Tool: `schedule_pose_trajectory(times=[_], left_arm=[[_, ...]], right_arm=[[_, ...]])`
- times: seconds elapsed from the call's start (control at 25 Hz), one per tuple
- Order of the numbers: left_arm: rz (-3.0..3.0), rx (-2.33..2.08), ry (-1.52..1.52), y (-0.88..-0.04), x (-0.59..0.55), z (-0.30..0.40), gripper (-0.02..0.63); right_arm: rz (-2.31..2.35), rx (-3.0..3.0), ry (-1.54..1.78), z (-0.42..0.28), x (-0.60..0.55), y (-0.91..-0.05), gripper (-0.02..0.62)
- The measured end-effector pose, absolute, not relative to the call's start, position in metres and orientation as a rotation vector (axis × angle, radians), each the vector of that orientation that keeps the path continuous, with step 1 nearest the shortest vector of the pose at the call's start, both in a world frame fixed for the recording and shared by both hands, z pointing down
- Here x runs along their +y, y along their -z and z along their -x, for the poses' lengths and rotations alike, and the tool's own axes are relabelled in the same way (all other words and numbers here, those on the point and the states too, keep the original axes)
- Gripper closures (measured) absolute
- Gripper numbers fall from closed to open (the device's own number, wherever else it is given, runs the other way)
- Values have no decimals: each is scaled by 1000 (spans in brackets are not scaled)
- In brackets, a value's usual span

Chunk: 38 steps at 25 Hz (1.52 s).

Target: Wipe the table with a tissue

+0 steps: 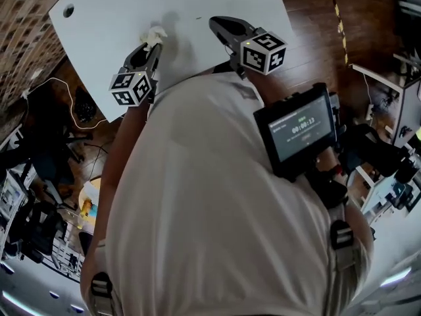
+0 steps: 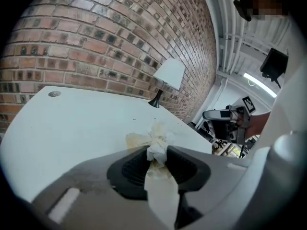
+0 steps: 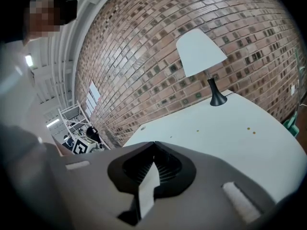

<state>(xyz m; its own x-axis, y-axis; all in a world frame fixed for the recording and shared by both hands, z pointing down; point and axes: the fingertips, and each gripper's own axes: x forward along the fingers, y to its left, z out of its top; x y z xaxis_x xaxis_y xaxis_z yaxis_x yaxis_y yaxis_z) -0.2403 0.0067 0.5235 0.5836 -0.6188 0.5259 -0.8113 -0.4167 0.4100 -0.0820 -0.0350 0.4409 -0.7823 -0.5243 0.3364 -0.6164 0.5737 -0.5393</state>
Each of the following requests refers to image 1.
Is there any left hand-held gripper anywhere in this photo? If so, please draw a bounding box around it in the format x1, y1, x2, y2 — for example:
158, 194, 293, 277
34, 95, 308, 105
109, 42, 163, 107

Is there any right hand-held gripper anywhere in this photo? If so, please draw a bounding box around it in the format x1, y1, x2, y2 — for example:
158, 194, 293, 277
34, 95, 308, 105
209, 15, 288, 80

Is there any white cloth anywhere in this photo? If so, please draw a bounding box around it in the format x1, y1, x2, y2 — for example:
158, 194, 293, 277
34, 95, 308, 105
139, 26, 168, 52

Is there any person's left forearm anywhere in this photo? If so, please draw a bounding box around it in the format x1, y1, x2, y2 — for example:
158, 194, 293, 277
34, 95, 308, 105
102, 103, 155, 194

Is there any black garbage bag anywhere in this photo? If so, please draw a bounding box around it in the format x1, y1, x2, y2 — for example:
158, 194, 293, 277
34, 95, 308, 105
74, 86, 98, 124

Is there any yellow black floor tape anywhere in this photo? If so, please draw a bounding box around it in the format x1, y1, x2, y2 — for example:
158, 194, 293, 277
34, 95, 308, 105
330, 0, 350, 66

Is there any black tablet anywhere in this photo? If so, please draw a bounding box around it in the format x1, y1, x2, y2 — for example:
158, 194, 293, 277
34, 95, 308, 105
252, 82, 341, 181

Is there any person's white shirt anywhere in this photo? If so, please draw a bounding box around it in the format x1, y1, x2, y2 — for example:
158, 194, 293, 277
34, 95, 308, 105
80, 70, 375, 316

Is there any black mesh office chair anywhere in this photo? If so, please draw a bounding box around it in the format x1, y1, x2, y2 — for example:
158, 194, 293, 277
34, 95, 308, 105
0, 120, 95, 194
18, 199, 68, 265

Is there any round yellow wooden table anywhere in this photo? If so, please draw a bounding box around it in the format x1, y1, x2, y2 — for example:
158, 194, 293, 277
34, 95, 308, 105
78, 178, 102, 233

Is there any clear bottle yellow label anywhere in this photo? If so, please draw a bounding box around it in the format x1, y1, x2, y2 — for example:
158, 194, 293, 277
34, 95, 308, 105
80, 199, 95, 217

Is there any white metal shelf rack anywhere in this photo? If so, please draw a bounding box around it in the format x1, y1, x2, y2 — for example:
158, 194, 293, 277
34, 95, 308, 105
0, 123, 39, 243

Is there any white desk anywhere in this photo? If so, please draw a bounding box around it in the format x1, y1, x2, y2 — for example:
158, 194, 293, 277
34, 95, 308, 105
351, 63, 421, 151

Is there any long white cable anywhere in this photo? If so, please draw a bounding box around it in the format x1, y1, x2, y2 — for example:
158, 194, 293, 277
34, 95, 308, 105
20, 76, 110, 131

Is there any black elbow strap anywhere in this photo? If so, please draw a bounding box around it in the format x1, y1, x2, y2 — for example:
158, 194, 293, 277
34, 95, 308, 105
307, 169, 350, 217

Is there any beige strap black buckle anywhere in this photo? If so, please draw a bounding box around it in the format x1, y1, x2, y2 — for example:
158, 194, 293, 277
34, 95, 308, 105
330, 205, 357, 273
88, 271, 116, 316

